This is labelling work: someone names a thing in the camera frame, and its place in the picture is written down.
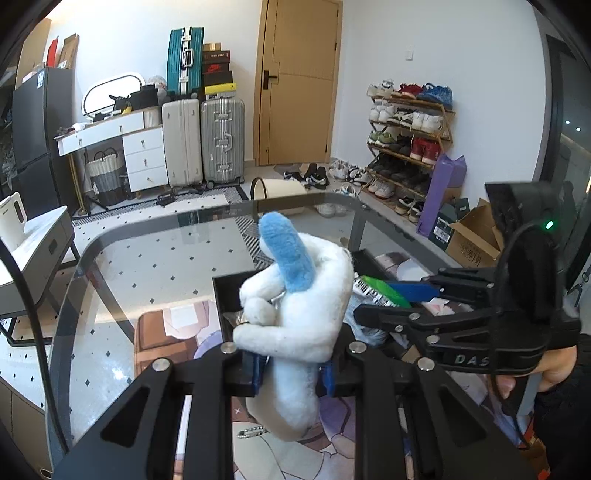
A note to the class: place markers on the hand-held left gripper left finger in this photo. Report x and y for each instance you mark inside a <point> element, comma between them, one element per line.
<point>254,374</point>

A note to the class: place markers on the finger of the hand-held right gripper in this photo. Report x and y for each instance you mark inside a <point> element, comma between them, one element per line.
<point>392,317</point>
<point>415,290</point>

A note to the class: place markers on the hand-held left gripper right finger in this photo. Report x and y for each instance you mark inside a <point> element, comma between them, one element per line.
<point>327,379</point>

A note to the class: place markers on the green and white snack packet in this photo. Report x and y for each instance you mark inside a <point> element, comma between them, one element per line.
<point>383,288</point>

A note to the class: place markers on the white and blue plush toy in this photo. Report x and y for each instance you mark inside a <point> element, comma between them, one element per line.
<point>295,332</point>

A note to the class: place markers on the black cardboard box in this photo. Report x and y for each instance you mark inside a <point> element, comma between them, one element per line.
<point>226,295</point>

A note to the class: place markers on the person's right hand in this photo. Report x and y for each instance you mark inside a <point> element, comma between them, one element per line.
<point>558,369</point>

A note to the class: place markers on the dark green box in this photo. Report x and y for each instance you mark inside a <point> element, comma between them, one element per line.
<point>441,233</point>

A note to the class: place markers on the open brown cardboard box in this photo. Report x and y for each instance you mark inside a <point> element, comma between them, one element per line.
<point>475,244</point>

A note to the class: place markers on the purple rolled mat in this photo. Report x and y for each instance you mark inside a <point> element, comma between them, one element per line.
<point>441,194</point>

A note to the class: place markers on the printed cartoon desk mat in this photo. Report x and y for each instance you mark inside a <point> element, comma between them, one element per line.
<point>161,332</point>

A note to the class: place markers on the scattered loose sneakers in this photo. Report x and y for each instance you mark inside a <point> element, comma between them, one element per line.
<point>316,177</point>

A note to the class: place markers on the white waste bin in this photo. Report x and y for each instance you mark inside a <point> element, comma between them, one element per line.
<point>281,191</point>

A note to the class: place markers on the wooden shoe rack with shoes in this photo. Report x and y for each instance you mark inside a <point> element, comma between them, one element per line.
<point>425,120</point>

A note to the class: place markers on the wooden door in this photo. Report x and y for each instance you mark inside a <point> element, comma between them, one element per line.
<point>300,92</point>

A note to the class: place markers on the silver suitcase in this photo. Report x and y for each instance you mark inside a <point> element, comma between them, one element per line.
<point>222,138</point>

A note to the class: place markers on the beige suitcase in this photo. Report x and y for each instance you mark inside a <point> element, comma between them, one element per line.
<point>182,143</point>

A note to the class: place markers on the wicker basket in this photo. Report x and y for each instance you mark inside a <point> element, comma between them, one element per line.
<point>106,180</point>

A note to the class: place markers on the grey side cabinet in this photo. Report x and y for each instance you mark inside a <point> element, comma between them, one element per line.
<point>41,249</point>

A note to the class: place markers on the white vanity desk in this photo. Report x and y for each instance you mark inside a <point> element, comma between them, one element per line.
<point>143,152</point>

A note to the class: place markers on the yellow and black shoe box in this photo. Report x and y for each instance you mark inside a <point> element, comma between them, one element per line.
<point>219,91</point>

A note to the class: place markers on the white electric kettle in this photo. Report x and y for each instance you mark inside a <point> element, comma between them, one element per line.
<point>11,226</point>

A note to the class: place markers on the plain black shoe box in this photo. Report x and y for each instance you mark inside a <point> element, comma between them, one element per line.
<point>218,78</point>

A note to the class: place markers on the black bag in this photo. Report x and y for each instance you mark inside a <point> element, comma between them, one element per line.
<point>143,98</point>

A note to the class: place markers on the red and black shoe box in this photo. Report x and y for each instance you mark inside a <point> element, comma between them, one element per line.
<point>217,67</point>

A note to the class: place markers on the dark printed shoe box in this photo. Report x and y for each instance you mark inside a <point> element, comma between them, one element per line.
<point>216,56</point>

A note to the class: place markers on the tan shoe box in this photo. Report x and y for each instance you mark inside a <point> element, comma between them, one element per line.
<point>212,46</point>

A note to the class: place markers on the oval white-framed mirror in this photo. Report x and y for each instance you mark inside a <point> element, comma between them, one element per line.
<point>104,94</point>

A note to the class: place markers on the teal suitcase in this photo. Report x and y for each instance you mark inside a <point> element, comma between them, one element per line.
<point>182,60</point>

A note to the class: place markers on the black refrigerator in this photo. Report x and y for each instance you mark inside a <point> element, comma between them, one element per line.
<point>41,129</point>

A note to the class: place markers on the flat cardboard sheets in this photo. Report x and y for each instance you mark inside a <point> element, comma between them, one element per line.
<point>67,50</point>

